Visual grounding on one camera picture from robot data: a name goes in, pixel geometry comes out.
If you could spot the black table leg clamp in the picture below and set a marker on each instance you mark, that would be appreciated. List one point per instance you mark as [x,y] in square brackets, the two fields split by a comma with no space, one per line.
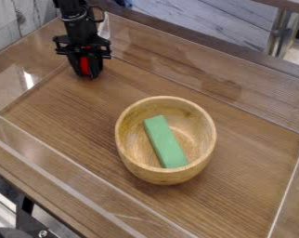
[27,223]

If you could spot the metal stool frame background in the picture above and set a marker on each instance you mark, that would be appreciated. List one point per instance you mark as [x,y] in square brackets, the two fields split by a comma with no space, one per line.
[284,30]

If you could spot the clear acrylic tray wall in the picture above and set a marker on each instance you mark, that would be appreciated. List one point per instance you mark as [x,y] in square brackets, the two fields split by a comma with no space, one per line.
[91,206]

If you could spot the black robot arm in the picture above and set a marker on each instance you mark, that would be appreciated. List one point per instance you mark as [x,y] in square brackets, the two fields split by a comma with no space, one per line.
[80,21]

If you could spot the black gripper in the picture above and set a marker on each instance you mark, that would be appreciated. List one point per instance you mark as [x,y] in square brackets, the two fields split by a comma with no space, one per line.
[99,46]

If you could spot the wooden bowl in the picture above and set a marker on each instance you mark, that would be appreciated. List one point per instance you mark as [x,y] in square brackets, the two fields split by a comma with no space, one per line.
[193,129]

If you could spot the red plush strawberry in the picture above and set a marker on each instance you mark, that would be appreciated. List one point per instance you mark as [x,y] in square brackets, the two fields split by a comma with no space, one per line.
[84,63]

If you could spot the green rectangular block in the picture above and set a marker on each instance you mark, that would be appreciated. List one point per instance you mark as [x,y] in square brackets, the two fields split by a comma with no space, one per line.
[164,143]

